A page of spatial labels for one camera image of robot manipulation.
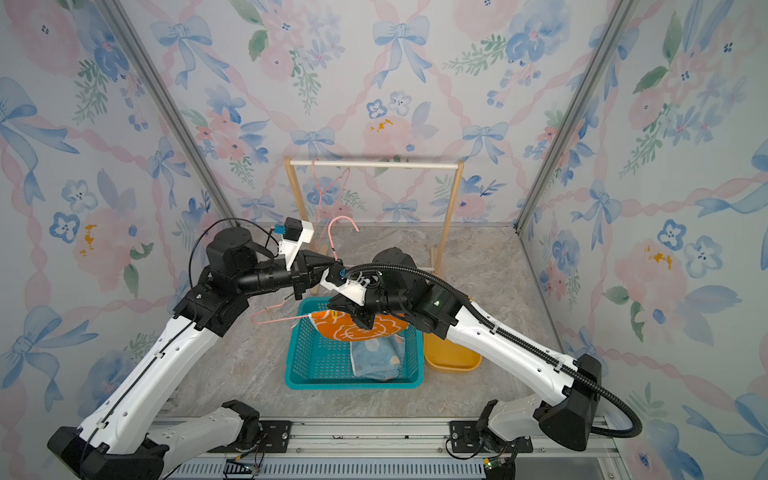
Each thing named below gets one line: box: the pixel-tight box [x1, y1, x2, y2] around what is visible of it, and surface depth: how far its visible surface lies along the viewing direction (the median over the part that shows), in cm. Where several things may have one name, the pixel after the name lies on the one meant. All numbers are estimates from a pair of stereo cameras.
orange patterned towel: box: [309, 310, 410, 341], surface depth 73 cm
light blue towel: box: [350, 333, 405, 381], surface depth 85 cm
